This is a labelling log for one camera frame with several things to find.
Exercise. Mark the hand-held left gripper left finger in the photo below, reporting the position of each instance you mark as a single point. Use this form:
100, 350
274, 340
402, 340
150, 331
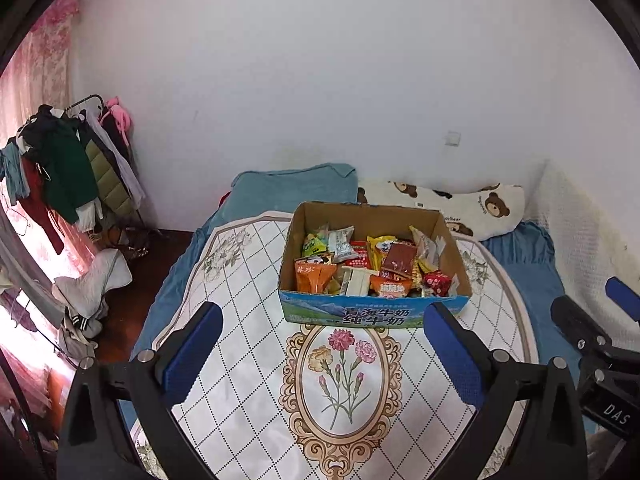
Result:
192, 360

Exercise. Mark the black striped shoes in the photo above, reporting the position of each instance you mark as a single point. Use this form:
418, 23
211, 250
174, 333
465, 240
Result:
80, 330

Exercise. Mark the clothes rack with clothes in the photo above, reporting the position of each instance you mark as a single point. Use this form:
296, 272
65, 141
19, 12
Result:
95, 160

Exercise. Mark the teal folded blanket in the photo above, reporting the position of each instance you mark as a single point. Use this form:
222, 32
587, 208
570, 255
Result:
290, 182

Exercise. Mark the orange snack packet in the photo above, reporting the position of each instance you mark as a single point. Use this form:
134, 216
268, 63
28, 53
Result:
312, 277

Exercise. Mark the blue printed cardboard box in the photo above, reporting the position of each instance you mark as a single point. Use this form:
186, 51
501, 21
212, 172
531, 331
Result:
350, 312

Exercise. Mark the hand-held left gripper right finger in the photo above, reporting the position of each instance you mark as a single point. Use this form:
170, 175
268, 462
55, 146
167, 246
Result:
457, 360

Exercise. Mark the red-brown snack packet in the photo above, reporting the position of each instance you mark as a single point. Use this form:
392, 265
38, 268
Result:
400, 260

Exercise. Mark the brown bag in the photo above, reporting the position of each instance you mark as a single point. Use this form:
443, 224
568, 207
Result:
131, 242

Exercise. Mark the white wall socket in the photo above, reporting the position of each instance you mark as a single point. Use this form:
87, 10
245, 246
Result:
453, 138

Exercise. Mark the pile of assorted snacks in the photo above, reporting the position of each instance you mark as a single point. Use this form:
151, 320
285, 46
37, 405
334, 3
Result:
370, 270

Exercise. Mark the white snack packet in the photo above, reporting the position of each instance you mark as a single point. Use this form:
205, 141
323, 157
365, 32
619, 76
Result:
356, 281

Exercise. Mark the green fruit candy packet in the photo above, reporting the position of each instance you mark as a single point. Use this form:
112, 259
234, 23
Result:
312, 245

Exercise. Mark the green jacket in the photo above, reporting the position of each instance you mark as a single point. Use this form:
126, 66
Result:
65, 170

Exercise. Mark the yellow panda snack packet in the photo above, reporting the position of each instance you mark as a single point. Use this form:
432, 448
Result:
316, 260

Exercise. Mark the bear print pillow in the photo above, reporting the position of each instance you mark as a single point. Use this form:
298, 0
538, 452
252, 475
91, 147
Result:
450, 205

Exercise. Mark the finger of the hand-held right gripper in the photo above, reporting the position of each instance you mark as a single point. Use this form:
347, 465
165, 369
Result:
624, 299
577, 322

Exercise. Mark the pink floral curtain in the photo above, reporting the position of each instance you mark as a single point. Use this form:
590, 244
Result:
45, 60

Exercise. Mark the white clothes pile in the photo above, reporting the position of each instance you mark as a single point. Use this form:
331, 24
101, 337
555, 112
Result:
95, 280

